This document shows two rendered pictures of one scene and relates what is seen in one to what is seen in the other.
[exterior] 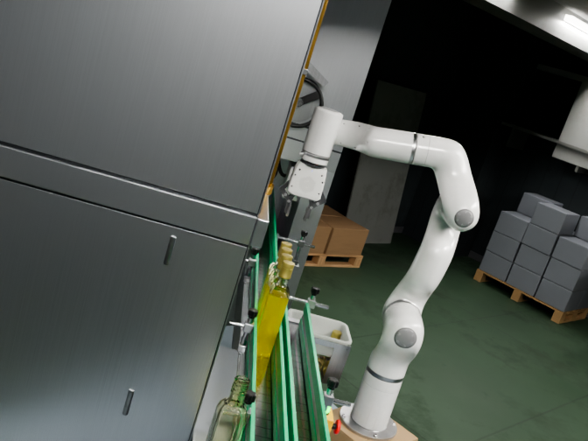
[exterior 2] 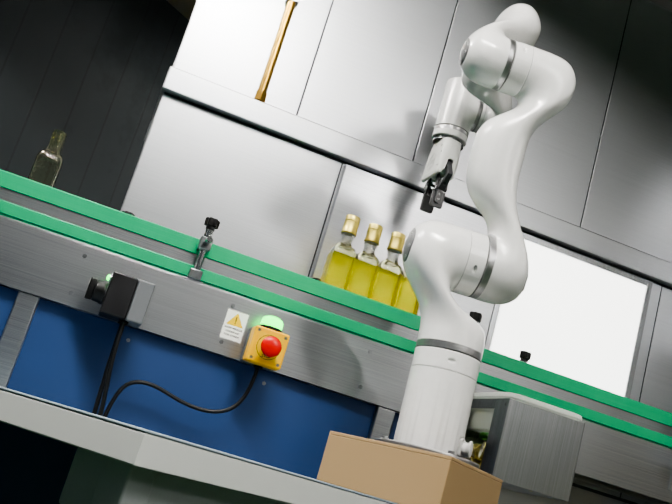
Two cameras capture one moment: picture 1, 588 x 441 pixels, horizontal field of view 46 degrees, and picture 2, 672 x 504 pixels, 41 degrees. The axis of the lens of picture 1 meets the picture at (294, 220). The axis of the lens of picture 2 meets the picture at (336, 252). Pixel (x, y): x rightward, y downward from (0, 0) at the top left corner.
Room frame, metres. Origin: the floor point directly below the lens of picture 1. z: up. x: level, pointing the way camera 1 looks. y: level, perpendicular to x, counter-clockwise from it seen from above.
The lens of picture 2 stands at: (1.59, -1.97, 0.75)
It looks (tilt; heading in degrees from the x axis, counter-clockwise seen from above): 14 degrees up; 83
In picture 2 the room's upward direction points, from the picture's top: 16 degrees clockwise
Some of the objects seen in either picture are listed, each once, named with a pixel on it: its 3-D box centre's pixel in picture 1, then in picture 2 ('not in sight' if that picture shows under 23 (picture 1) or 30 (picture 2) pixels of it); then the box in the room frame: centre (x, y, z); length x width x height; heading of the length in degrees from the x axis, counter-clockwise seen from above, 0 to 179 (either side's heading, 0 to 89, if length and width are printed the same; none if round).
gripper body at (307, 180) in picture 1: (308, 178); (443, 160); (2.00, 0.00, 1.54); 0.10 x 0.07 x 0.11; 97
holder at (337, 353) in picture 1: (304, 346); (505, 446); (2.25, -0.17, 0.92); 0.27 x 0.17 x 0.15; 97
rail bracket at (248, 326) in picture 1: (240, 329); not in sight; (1.79, 0.05, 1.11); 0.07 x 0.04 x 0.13; 97
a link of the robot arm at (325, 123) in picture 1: (323, 130); (459, 107); (2.00, 0.00, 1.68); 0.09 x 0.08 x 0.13; 0
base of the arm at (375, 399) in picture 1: (375, 397); (436, 406); (2.01, -0.42, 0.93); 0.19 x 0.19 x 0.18
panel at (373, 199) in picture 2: not in sight; (488, 288); (2.23, 0.17, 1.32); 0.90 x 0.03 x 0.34; 7
